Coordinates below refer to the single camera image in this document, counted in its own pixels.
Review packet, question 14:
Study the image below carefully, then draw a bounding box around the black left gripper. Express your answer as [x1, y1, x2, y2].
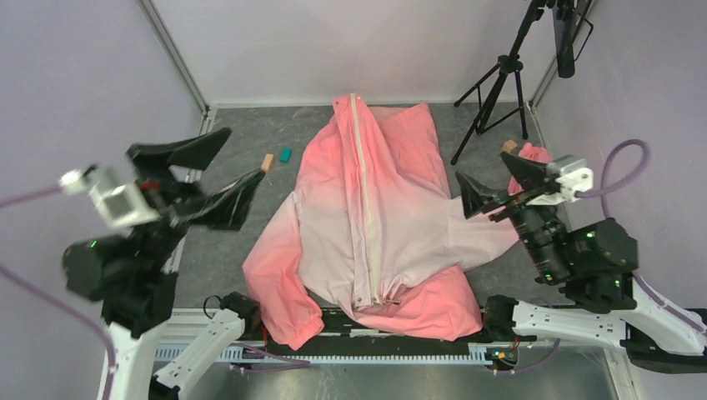
[133, 122, 269, 268]

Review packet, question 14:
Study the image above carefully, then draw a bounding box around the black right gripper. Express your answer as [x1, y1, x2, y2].
[451, 150, 569, 281]

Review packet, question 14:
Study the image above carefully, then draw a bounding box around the pink zip-up jacket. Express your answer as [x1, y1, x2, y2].
[243, 93, 519, 350]

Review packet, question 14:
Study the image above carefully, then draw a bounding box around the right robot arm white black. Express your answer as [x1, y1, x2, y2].
[455, 152, 706, 374]

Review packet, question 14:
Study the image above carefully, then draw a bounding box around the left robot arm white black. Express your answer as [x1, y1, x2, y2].
[60, 128, 265, 399]

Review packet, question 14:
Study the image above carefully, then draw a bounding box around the small wooden block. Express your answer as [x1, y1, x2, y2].
[502, 140, 519, 153]

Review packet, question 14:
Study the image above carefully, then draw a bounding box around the long wooden block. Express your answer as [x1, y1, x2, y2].
[261, 153, 274, 173]

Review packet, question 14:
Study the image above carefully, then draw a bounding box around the teal block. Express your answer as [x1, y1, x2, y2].
[279, 147, 293, 163]

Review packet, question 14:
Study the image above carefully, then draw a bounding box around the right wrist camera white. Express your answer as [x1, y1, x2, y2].
[528, 155, 594, 206]

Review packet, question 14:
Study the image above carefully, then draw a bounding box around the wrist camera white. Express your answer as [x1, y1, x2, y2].
[528, 155, 594, 206]
[59, 165, 160, 228]

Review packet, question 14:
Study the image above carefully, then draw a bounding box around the black camera tripod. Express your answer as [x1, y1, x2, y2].
[450, 0, 556, 166]

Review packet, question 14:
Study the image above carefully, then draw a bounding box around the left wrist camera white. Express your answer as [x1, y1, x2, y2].
[59, 165, 160, 228]

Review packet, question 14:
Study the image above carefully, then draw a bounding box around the white slotted cable duct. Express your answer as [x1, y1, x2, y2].
[154, 344, 489, 366]

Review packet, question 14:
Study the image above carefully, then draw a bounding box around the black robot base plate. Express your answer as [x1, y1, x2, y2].
[251, 307, 516, 357]

